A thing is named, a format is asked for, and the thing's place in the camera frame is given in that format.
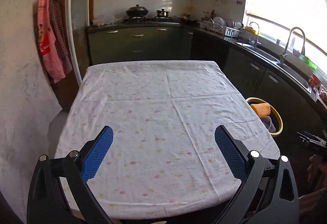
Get checkered hanging apron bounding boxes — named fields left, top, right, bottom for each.
left=49, top=0, right=73, bottom=75

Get black wok with lid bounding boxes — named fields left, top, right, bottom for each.
left=126, top=4, right=149, bottom=18

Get yellow-rimmed trash bin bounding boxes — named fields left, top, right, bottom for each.
left=246, top=97, right=283, bottom=137

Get large chrome faucet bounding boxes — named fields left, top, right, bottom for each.
left=280, top=26, right=307, bottom=64

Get orange spiky rubber mat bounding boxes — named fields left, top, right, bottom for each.
left=250, top=103, right=270, bottom=118

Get gas stove top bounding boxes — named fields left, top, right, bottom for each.
left=123, top=16, right=173, bottom=24

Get small chrome faucet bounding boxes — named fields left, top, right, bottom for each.
left=249, top=21, right=260, bottom=48

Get person's right hand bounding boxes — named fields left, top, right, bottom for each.
left=308, top=155, right=326, bottom=190

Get clear plastic cup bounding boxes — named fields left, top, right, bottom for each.
left=261, top=116, right=276, bottom=133

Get white dish rack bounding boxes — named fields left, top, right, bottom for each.
left=199, top=16, right=243, bottom=38

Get black kettle on stove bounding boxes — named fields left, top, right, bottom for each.
left=156, top=8, right=170, bottom=19

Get plastic bag on counter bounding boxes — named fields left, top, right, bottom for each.
left=93, top=15, right=114, bottom=27

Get red patterned apron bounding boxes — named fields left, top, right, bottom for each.
left=37, top=0, right=65, bottom=83

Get white floral tablecloth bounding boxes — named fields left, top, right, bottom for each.
left=55, top=61, right=280, bottom=220

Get green kitchen cabinets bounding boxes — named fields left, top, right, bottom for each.
left=88, top=26, right=193, bottom=65

